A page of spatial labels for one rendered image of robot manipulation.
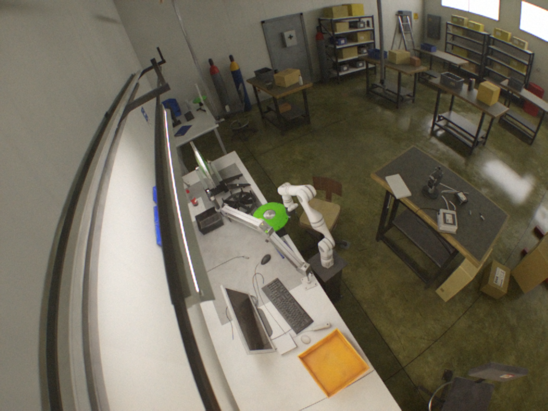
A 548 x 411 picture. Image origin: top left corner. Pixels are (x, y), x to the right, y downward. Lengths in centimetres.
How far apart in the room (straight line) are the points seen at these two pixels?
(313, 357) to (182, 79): 577
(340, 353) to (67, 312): 149
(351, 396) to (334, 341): 41
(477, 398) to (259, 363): 177
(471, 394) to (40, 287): 258
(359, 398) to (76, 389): 149
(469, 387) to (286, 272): 185
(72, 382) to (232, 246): 179
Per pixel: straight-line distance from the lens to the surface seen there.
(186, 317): 56
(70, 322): 68
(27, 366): 79
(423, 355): 278
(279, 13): 653
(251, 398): 176
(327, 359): 168
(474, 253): 215
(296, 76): 463
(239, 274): 197
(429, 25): 1041
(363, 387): 170
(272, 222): 192
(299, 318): 171
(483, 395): 236
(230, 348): 182
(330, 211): 251
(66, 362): 66
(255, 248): 203
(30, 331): 82
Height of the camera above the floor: 259
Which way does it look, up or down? 48 degrees down
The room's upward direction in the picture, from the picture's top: 18 degrees counter-clockwise
